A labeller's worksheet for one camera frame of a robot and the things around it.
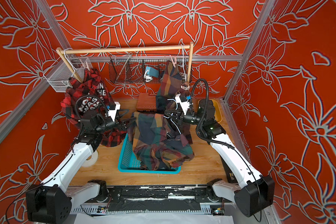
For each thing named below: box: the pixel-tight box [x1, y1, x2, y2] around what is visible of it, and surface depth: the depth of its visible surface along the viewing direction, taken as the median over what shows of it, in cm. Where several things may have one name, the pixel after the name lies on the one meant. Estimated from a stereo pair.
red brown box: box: [136, 92, 157, 112], surface depth 113 cm
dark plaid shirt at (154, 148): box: [127, 112, 196, 171], surface depth 74 cm
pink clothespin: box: [169, 54, 177, 68], surface depth 76 cm
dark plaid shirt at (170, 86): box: [156, 61, 193, 145], surface depth 79 cm
